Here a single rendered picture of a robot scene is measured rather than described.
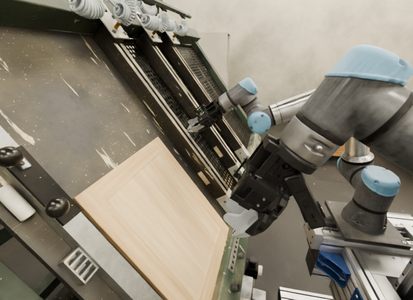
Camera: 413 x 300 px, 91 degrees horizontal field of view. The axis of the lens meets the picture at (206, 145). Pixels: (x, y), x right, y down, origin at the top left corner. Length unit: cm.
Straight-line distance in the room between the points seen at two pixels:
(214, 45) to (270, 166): 424
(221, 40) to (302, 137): 423
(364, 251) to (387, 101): 89
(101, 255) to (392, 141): 59
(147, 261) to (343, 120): 61
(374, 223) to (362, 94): 80
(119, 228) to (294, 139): 53
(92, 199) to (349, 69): 62
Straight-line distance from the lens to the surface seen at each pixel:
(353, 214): 105
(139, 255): 69
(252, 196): 34
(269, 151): 31
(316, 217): 38
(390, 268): 112
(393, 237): 111
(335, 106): 29
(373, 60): 30
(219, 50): 448
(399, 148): 31
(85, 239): 60
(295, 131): 30
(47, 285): 208
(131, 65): 102
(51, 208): 46
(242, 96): 83
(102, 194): 67
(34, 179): 59
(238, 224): 40
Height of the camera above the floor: 168
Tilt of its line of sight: 25 degrees down
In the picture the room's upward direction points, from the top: straight up
